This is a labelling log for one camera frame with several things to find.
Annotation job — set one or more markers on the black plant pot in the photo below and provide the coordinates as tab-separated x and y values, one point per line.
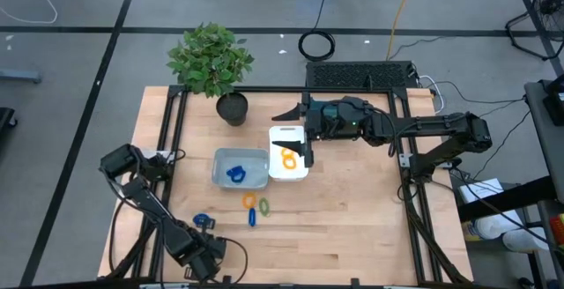
232	109

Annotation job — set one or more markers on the black device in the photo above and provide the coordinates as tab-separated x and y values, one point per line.
556	101

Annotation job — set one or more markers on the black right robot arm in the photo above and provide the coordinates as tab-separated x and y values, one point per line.
440	123

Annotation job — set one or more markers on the white plastic bin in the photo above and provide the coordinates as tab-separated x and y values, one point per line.
286	135

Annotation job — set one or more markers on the white paper towel roll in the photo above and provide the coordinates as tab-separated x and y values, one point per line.
498	226

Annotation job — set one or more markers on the red container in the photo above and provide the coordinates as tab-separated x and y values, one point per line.
557	229

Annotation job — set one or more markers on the silver mounting bracket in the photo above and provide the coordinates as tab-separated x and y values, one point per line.
404	160
161	153

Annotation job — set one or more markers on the black aluminium table frame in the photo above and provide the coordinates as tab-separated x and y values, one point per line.
264	89

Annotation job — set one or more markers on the grey plastic bin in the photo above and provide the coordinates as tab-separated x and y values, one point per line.
251	165

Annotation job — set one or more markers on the black table edge clamp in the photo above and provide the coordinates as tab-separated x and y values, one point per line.
354	282
226	279

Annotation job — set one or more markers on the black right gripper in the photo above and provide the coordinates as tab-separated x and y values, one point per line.
341	121

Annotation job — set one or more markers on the yellow labelled container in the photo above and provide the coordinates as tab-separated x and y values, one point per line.
470	231

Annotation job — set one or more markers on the green leafy plant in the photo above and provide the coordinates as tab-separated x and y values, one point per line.
209	60

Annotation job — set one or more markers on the black wheeled base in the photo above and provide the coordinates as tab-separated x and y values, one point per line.
6	119

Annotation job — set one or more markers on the grey metal stand foot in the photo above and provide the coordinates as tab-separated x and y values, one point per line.
20	76

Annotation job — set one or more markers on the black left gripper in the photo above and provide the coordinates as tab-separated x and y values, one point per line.
205	254

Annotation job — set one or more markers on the black utility cart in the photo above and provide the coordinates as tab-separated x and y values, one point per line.
544	139

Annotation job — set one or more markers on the black perforated computer case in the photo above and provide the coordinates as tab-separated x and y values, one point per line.
352	74

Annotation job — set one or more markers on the white paper sheet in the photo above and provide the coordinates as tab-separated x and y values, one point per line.
480	190

